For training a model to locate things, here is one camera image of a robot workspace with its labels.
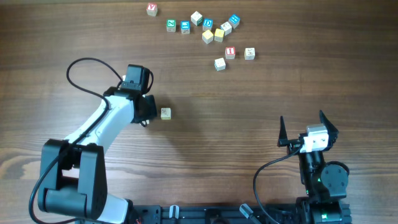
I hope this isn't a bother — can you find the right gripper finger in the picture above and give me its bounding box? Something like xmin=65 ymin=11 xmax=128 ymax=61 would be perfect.
xmin=319 ymin=110 xmax=338 ymax=134
xmin=279 ymin=116 xmax=288 ymax=142

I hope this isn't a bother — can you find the plain wooden picture block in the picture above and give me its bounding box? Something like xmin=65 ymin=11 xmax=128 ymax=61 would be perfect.
xmin=160 ymin=108 xmax=172 ymax=119

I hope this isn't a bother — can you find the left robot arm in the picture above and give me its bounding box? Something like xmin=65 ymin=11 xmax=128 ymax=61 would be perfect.
xmin=30 ymin=65 xmax=157 ymax=223

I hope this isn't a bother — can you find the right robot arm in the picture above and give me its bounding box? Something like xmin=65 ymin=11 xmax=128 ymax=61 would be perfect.
xmin=277 ymin=111 xmax=352 ymax=224

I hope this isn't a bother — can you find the green Z letter block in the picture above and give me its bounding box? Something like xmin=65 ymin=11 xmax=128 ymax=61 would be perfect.
xmin=166 ymin=19 xmax=177 ymax=32

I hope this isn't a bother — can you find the blue letter block left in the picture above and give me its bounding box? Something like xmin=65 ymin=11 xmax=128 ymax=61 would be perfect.
xmin=180 ymin=21 xmax=190 ymax=34

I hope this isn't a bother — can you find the yellow block left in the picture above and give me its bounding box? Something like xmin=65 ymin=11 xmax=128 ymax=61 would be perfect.
xmin=202 ymin=30 xmax=214 ymax=44

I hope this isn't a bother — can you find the yellow block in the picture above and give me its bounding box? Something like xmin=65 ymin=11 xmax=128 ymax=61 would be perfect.
xmin=202 ymin=30 xmax=214 ymax=44
xmin=214 ymin=29 xmax=225 ymax=42

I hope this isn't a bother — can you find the red V letter block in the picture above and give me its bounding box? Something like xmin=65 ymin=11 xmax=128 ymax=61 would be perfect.
xmin=146 ymin=2 xmax=158 ymax=17

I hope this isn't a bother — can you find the red I letter block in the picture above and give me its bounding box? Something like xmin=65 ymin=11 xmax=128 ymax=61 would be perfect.
xmin=225 ymin=47 xmax=236 ymax=60

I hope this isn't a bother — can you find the white green-sided block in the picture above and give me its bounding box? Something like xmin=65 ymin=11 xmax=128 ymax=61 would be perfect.
xmin=191 ymin=11 xmax=203 ymax=26

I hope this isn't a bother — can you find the yellow block right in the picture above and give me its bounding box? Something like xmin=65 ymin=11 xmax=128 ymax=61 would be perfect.
xmin=214 ymin=29 xmax=225 ymax=42

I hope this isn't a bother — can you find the blue D letter block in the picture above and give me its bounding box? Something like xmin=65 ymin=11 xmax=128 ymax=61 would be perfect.
xmin=202 ymin=18 xmax=213 ymax=31

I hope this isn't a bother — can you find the blue block far right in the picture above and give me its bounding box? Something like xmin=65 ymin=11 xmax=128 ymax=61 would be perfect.
xmin=228 ymin=14 xmax=241 ymax=29

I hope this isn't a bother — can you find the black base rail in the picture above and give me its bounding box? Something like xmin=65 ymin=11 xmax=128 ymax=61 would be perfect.
xmin=130 ymin=203 xmax=352 ymax=224

